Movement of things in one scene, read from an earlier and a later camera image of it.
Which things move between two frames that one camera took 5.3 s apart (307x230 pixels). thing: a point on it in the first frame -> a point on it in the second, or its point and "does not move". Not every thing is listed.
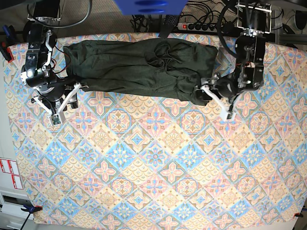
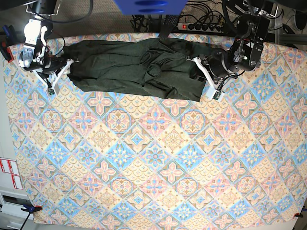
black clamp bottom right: (300, 215) does not move
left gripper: (227, 86) -> (219, 63)
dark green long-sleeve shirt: (171, 68) does not move
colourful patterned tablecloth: (128, 159) does not move
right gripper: (55, 92) -> (53, 63)
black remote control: (169, 23) does not move
